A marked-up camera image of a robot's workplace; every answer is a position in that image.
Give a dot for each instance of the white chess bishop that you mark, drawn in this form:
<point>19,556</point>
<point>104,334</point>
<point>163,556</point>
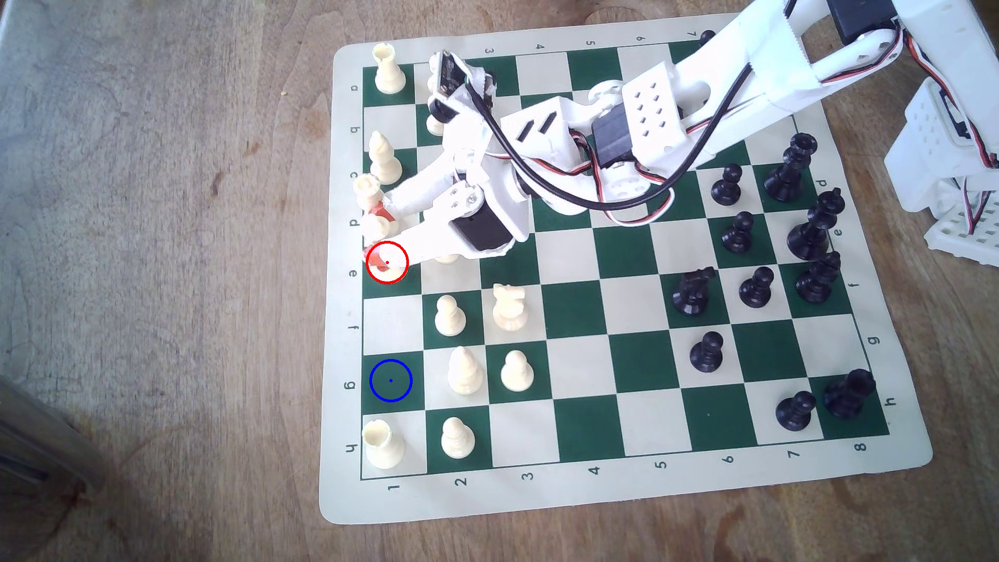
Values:
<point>385,164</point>
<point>465,373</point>

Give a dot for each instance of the white chess rook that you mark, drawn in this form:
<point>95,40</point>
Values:
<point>389,74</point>
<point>382,446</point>

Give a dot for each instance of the black gripper camera module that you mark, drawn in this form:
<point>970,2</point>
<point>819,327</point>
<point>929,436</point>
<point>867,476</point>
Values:
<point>453,72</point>

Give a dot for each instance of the green and cream chess mat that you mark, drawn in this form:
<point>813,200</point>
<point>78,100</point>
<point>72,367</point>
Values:
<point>593,437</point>

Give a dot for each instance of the black chess rook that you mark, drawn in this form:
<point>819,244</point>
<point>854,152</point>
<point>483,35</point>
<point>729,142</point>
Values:
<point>848,394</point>

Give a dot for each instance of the black chess bishop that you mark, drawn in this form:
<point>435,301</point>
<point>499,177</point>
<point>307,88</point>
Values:
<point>814,285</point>

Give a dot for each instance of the black chess knight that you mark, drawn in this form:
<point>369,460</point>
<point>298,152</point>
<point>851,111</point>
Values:
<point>691,293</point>

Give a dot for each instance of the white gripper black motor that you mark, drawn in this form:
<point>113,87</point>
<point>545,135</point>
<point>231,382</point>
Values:
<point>477,232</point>

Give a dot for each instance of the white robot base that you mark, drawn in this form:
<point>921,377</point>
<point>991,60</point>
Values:
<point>933,148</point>

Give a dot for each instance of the black chess king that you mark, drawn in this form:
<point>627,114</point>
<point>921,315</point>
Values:
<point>808,238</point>

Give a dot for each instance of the black chess queen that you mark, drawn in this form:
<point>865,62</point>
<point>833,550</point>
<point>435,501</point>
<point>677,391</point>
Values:
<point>784,181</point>

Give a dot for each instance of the silver metal pot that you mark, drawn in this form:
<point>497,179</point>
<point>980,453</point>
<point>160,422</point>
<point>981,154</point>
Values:
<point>35,449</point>

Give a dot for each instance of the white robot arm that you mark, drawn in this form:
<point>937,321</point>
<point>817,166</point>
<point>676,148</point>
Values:
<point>769,62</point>

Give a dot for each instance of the white chess knight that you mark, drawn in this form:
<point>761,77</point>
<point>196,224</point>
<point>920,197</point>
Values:
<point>509,308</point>

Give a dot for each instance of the white chess pawn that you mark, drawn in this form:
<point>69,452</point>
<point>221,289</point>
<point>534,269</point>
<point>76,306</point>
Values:
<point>450,318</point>
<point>517,373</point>
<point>434,123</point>
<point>457,439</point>
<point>446,258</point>

